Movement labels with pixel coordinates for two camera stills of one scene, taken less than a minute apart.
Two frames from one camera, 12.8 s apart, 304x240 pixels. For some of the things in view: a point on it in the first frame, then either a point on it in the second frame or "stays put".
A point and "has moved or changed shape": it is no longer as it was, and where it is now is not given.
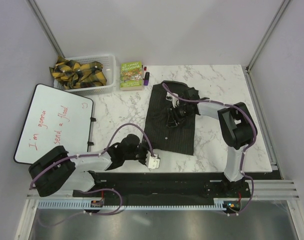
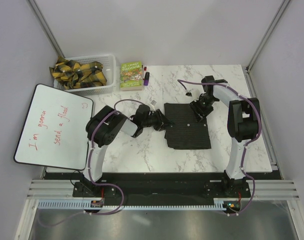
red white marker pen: (144, 70) stays put
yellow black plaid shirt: (71, 74) stays put
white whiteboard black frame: (54, 118) stays put
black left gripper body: (140, 151) to (155, 120)
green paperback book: (130, 77) stays put
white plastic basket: (108, 62) stays put
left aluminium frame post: (37, 13) stays put
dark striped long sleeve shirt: (180, 139) has moved or changed shape
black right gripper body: (181, 112) to (204, 105)
